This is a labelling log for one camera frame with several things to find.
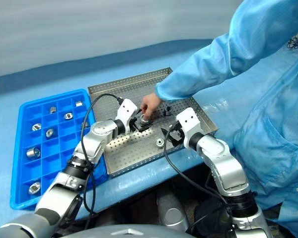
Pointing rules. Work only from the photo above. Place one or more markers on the metal roller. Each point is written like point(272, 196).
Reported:
point(36, 127)
point(159, 142)
point(34, 187)
point(144, 121)
point(85, 124)
point(49, 133)
point(79, 104)
point(33, 152)
point(68, 115)
point(52, 109)

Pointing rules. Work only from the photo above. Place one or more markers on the person arm in blue sleeve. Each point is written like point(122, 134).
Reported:
point(208, 67)

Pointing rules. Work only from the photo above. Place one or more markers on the perforated steel tray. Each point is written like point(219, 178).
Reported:
point(129, 151)

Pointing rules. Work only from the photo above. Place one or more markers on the person bare right hand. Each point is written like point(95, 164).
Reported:
point(150, 102)

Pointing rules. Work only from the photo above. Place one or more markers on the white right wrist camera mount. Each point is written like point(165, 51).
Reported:
point(190, 121)

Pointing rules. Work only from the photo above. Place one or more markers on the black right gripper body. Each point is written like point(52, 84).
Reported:
point(176, 134)

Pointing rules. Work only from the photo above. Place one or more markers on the blue compartment plastic tray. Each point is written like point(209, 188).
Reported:
point(52, 163)

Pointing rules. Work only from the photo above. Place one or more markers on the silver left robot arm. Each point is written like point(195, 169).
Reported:
point(96, 138)

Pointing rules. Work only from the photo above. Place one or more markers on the person torso in blue coat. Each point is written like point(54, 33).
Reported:
point(275, 129)

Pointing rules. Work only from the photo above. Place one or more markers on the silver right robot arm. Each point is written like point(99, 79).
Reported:
point(221, 161)

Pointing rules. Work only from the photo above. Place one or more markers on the black part on tray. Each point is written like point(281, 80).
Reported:
point(168, 111)

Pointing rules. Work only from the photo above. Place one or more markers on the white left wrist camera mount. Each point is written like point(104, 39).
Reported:
point(126, 110)

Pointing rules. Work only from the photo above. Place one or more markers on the grey robot torso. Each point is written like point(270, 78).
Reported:
point(129, 233)

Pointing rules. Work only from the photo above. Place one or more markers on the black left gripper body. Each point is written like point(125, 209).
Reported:
point(135, 123)

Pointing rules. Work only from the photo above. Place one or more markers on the silver rounded shape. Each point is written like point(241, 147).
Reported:
point(172, 213)

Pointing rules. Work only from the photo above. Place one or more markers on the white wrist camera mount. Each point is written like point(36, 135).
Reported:
point(126, 110)
point(190, 121)

